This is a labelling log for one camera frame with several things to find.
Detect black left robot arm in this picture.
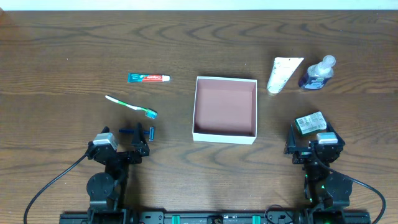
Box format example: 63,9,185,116
86,123,150,224

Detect green white toothbrush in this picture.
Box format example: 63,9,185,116
105,95,157,119

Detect blue disposable razor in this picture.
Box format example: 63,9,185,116
119,127,155,141

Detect Colgate toothpaste tube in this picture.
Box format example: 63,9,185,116
127,73,170,83

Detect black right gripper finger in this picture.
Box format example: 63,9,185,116
326,122,345,145
285,125,296,149

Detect green white soap bar box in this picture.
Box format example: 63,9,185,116
295,111,327,136

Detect clear purple soap pump bottle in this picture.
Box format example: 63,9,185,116
298,55,336,90

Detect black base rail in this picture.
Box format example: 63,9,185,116
59,209,371,224

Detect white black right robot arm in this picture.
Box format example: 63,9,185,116
284,124,353,223

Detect white box pink interior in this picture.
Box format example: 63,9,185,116
192,77,257,145

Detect white Pantene conditioner tube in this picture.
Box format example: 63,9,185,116
267,57,304,94

